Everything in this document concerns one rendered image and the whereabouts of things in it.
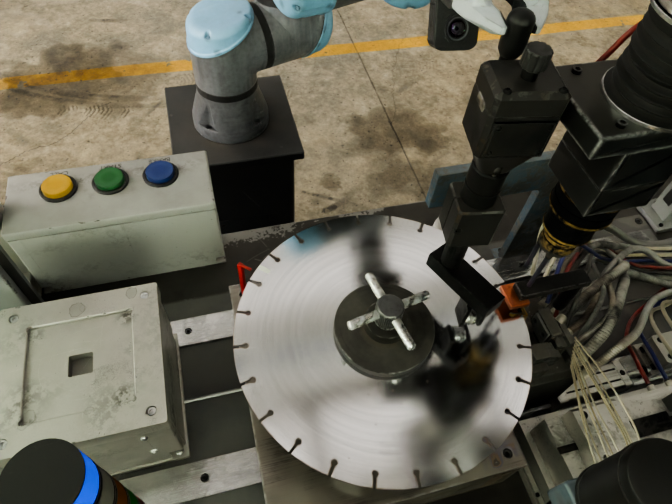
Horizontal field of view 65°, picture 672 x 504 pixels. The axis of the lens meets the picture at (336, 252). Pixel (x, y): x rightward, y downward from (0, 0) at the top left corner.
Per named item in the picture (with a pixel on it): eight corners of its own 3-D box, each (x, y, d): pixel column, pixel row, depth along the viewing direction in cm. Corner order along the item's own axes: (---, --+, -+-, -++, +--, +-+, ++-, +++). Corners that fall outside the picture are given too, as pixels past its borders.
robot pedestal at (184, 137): (185, 262, 175) (125, 69, 114) (302, 242, 182) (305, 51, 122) (198, 373, 153) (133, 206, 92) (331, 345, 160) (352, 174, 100)
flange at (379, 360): (453, 335, 58) (459, 325, 56) (382, 398, 54) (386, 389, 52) (384, 270, 63) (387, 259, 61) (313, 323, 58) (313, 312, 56)
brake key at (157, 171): (149, 191, 76) (145, 181, 74) (147, 171, 78) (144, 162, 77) (177, 187, 77) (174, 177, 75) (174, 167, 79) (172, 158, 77)
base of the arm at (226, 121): (190, 99, 109) (181, 57, 101) (261, 90, 112) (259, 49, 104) (197, 148, 101) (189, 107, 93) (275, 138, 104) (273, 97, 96)
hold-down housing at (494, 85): (439, 255, 49) (510, 71, 33) (429, 215, 52) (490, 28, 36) (496, 252, 50) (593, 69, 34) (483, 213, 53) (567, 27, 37)
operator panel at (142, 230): (44, 294, 81) (-1, 235, 69) (47, 238, 87) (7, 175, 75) (226, 262, 86) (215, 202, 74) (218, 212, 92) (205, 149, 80)
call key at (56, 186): (45, 206, 73) (39, 196, 72) (46, 185, 75) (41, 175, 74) (75, 201, 74) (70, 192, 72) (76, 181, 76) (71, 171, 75)
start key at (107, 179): (98, 198, 75) (93, 189, 73) (98, 178, 77) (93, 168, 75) (127, 194, 75) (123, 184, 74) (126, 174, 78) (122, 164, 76)
